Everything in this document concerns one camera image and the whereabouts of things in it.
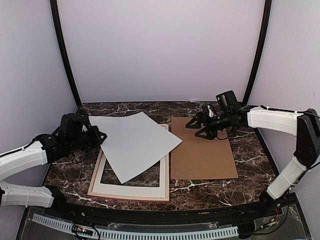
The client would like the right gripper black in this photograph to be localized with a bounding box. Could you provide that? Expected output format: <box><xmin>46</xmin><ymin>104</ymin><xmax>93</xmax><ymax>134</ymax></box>
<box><xmin>186</xmin><ymin>111</ymin><xmax>232</xmax><ymax>140</ymax></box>

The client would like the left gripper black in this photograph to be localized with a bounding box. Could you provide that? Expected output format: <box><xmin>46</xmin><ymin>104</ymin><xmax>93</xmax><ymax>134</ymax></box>
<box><xmin>67</xmin><ymin>125</ymin><xmax>107</xmax><ymax>154</ymax></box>

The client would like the brown cardboard backing board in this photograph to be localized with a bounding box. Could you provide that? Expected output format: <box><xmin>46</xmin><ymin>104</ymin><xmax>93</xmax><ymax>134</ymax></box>
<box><xmin>170</xmin><ymin>117</ymin><xmax>239</xmax><ymax>180</ymax></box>

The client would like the landscape photo print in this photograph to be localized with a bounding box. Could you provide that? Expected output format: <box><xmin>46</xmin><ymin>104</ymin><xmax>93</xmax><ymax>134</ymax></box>
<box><xmin>89</xmin><ymin>112</ymin><xmax>182</xmax><ymax>184</ymax></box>

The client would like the white mat board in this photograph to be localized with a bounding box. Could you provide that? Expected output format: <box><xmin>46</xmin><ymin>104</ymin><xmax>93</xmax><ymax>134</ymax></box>
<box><xmin>91</xmin><ymin>124</ymin><xmax>169</xmax><ymax>197</ymax></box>

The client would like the pink wooden picture frame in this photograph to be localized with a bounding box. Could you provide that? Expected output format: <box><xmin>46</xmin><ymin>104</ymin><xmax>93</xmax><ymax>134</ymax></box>
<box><xmin>87</xmin><ymin>122</ymin><xmax>170</xmax><ymax>202</ymax></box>

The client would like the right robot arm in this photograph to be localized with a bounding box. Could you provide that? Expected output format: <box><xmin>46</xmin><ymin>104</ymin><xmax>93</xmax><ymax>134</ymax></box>
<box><xmin>185</xmin><ymin>90</ymin><xmax>320</xmax><ymax>217</ymax></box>

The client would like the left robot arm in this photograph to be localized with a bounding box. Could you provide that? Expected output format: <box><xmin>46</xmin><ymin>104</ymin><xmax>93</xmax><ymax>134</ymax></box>
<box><xmin>0</xmin><ymin>113</ymin><xmax>107</xmax><ymax>218</ymax></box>

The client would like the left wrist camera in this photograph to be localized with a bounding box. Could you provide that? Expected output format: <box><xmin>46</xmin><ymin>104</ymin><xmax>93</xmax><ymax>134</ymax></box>
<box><xmin>81</xmin><ymin>122</ymin><xmax>90</xmax><ymax>133</ymax></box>

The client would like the black front rail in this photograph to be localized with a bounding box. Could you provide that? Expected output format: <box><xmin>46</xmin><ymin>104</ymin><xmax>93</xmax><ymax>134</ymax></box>
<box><xmin>28</xmin><ymin>196</ymin><xmax>289</xmax><ymax>227</ymax></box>

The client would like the white slotted cable duct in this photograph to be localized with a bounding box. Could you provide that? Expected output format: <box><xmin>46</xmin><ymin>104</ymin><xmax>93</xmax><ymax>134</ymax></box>
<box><xmin>31</xmin><ymin>213</ymin><xmax>239</xmax><ymax>240</ymax></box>

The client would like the right black corner post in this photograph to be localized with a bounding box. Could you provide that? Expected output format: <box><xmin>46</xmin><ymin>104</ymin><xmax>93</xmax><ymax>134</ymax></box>
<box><xmin>242</xmin><ymin>0</ymin><xmax>272</xmax><ymax>105</ymax></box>

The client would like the black corner post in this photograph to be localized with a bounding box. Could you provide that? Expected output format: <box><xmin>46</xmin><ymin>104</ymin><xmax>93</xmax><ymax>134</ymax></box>
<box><xmin>49</xmin><ymin>0</ymin><xmax>82</xmax><ymax>108</ymax></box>
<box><xmin>242</xmin><ymin>0</ymin><xmax>272</xmax><ymax>105</ymax></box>

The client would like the left black corner post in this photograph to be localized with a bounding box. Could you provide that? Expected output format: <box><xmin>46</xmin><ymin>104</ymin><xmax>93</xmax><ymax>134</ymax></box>
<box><xmin>49</xmin><ymin>0</ymin><xmax>82</xmax><ymax>108</ymax></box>

